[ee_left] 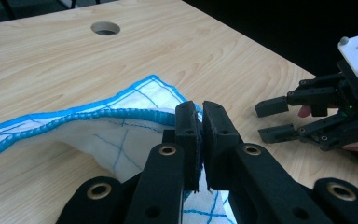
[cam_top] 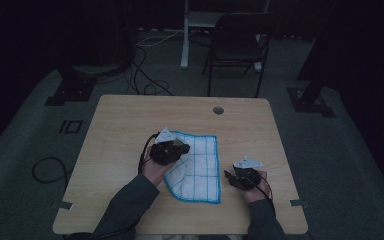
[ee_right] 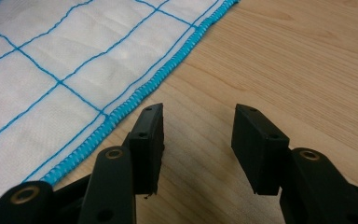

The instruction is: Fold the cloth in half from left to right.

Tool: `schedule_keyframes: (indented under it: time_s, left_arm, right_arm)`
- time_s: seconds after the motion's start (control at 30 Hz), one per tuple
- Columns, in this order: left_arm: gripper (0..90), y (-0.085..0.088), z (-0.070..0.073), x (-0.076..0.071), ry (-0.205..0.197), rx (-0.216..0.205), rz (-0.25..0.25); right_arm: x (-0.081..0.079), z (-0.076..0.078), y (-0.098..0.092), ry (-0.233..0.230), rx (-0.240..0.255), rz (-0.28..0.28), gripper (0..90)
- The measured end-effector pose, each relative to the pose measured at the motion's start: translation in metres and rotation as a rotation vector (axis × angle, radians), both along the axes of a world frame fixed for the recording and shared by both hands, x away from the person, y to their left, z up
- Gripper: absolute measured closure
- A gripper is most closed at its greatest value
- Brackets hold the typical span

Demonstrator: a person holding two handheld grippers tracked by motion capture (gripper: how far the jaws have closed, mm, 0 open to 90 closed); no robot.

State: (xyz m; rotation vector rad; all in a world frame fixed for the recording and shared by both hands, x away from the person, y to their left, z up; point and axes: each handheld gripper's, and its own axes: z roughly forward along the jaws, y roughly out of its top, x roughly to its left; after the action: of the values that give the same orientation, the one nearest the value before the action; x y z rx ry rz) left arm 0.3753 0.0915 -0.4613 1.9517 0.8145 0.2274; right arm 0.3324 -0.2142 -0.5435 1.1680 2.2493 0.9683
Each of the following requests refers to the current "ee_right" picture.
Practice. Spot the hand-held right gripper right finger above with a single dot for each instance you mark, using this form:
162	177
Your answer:
258	149

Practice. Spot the white cloth with blue grid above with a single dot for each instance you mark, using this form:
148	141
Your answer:
59	77

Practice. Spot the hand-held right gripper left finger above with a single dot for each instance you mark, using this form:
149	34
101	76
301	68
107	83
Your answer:
146	149

